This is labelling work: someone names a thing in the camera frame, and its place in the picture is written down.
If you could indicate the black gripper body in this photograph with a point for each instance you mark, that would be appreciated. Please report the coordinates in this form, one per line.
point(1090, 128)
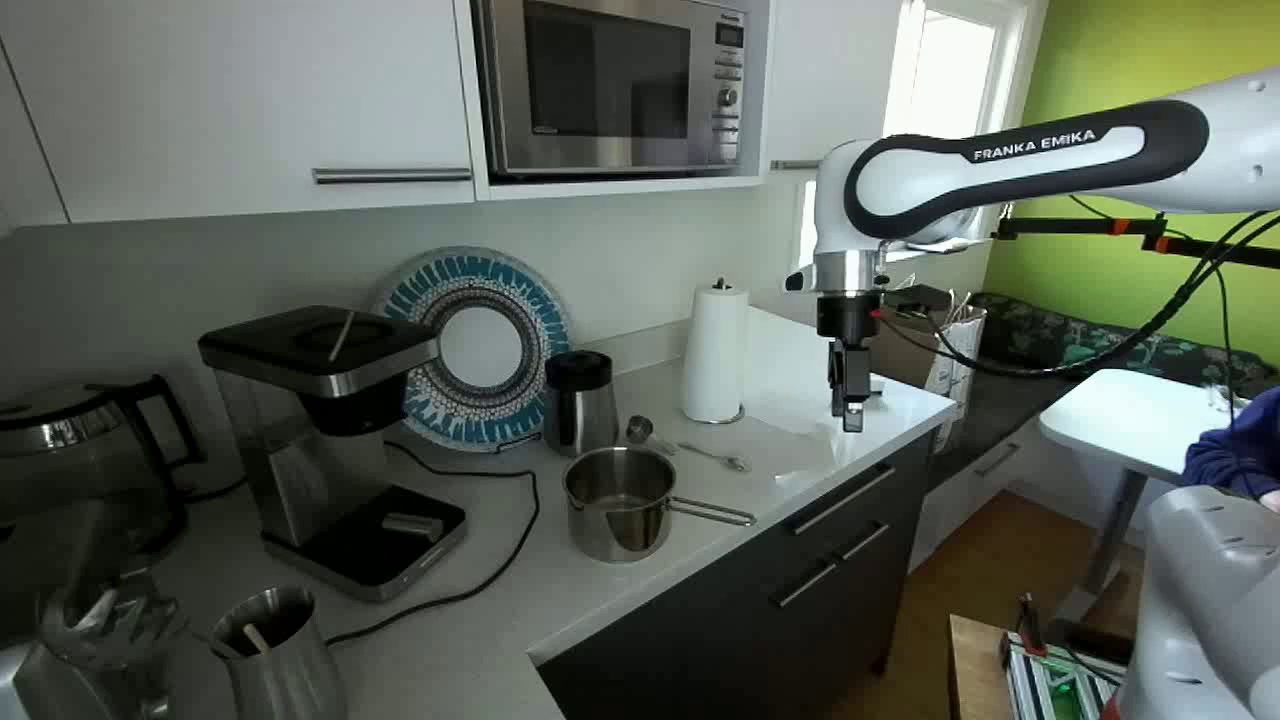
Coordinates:
point(851, 321)

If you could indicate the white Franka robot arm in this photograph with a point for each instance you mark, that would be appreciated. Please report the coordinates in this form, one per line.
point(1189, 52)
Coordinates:
point(922, 169)

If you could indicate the brown cardboard box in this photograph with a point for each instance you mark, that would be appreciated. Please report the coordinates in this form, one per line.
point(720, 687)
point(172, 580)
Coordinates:
point(906, 350)

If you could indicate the white plastic bag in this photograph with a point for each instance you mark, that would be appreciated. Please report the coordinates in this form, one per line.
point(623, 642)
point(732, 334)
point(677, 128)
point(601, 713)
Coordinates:
point(958, 362)

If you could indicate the metal spoon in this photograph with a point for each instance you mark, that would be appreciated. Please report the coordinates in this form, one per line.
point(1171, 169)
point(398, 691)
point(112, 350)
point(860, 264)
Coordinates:
point(712, 453)

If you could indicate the white paper towel roll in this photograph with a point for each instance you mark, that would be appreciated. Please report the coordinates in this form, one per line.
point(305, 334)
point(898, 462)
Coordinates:
point(712, 353)

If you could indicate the white drawer unit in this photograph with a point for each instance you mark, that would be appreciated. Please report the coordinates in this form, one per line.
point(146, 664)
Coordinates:
point(967, 495)

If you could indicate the dark patterned cloth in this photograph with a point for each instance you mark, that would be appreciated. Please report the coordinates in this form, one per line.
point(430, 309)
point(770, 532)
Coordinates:
point(1055, 341)

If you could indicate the dark lower kitchen cabinet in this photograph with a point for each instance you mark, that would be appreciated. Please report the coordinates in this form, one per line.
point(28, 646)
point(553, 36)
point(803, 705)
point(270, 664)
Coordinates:
point(744, 624)

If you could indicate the white cabinet beside microwave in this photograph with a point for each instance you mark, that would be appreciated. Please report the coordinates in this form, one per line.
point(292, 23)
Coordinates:
point(827, 75)

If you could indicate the white small table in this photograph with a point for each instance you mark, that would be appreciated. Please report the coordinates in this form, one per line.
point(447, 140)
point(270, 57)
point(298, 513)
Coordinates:
point(1132, 420)

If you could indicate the bright window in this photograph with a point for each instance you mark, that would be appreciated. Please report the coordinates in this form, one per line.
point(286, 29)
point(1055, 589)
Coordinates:
point(952, 64)

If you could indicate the wooden box with books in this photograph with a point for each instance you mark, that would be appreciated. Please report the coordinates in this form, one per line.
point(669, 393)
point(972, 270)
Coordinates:
point(1041, 664)

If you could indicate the blue white decorative plate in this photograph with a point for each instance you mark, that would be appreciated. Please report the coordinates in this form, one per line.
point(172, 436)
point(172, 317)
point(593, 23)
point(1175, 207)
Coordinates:
point(526, 309)

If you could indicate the stainless steel microwave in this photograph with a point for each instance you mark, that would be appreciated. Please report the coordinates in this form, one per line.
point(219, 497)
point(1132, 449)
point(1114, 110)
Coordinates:
point(619, 87)

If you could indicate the person blue sleeve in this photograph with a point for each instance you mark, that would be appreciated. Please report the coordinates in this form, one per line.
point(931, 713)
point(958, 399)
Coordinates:
point(1233, 446)

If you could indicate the black steel coffee maker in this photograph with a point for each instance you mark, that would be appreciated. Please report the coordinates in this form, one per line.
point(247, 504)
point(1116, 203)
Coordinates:
point(321, 453)

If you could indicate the steel jug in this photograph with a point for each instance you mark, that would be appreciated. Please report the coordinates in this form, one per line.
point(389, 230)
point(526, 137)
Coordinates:
point(281, 661)

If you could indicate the large white cabinet door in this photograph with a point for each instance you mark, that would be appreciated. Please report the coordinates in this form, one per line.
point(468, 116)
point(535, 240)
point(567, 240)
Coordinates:
point(241, 94)

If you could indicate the dark glass kettle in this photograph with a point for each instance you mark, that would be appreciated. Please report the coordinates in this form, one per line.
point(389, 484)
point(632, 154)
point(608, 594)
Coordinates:
point(75, 482)

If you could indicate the clear glass jar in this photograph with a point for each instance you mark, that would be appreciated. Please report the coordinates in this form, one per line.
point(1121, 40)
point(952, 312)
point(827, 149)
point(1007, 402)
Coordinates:
point(107, 652)

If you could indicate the narrow white cabinet door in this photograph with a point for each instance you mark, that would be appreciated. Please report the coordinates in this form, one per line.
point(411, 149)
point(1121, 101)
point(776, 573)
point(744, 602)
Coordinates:
point(21, 162)

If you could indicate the black camera stand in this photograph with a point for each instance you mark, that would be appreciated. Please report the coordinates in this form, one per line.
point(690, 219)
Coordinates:
point(1083, 230)

